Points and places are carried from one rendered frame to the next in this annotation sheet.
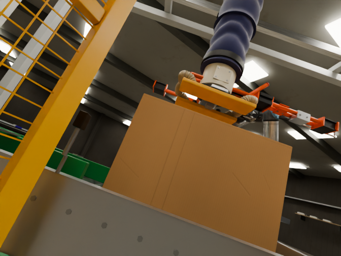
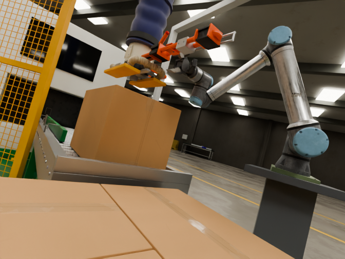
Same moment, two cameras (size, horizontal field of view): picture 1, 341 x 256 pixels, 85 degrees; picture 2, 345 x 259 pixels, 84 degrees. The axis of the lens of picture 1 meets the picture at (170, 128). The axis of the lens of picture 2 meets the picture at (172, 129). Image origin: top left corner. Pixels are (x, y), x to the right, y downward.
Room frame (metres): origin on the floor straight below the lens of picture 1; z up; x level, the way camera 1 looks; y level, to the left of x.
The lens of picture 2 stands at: (0.35, -1.31, 0.78)
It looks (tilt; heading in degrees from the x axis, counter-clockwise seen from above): 3 degrees up; 52
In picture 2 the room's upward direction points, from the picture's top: 15 degrees clockwise
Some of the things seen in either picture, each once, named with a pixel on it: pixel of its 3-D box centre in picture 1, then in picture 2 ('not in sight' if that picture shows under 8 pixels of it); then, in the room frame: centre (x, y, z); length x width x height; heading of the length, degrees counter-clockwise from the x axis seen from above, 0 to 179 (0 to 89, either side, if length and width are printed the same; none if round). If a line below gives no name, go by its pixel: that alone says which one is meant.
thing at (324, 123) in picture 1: (324, 125); (207, 36); (0.84, -0.75, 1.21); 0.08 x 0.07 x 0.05; 90
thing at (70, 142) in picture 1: (71, 141); (45, 119); (0.49, 0.23, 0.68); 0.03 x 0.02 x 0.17; 179
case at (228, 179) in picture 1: (192, 172); (120, 129); (0.85, -0.16, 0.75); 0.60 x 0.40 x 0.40; 88
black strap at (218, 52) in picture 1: (221, 67); (144, 43); (0.85, -0.15, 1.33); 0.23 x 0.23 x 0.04
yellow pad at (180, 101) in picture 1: (205, 109); (146, 81); (0.95, -0.14, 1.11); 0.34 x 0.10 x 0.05; 90
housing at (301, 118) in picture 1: (299, 118); (186, 45); (0.85, -0.61, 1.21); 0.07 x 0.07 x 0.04; 0
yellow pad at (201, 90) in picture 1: (216, 94); (121, 69); (0.76, -0.14, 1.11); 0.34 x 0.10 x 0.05; 90
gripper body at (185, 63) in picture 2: (242, 114); (184, 68); (1.04, -0.39, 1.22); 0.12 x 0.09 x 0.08; 0
